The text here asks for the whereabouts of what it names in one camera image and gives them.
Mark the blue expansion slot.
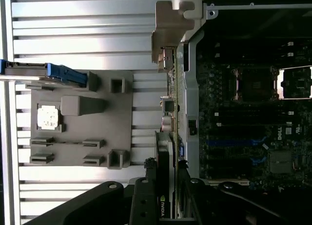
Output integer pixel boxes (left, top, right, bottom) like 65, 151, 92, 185
206, 137, 267, 148

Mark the grey parts rack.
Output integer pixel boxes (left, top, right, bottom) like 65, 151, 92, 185
25, 70, 134, 171

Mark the silver chipset heatsink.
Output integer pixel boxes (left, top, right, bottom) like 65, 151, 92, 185
269, 149, 294, 174

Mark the green RAM stick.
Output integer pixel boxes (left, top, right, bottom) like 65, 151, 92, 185
31, 140, 98, 145

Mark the green motherboard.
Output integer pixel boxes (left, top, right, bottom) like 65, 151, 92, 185
197, 39, 312, 184

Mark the open PC case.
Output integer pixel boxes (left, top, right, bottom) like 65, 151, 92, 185
172, 0, 312, 187

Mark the silver CPU chip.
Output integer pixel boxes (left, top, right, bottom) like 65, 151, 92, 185
38, 105, 60, 131

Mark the CPU socket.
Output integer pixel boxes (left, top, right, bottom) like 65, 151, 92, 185
229, 66, 279, 102

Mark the hard disk with blue carrier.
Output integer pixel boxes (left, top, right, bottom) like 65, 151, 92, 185
0, 59, 88, 89

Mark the metal socket cover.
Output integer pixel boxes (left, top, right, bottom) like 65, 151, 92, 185
277, 65, 312, 99

